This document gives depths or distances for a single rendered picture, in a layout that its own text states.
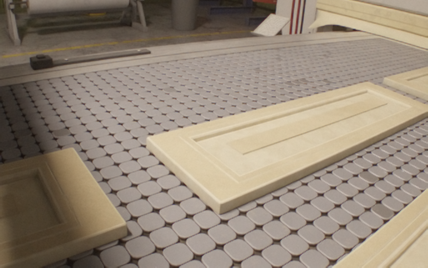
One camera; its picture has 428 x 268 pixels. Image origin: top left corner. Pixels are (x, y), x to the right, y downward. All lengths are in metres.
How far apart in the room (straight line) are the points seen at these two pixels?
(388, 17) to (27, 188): 1.86
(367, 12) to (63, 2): 3.99
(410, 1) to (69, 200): 1.82
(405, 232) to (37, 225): 0.42
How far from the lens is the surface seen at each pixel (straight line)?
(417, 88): 1.08
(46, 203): 0.46
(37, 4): 5.08
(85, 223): 0.41
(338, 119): 0.73
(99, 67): 0.96
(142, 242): 0.41
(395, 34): 2.01
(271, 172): 0.51
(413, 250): 0.47
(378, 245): 0.44
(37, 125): 0.68
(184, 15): 5.75
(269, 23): 2.60
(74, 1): 5.19
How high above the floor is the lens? 1.16
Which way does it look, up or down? 26 degrees down
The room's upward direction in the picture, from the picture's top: 4 degrees clockwise
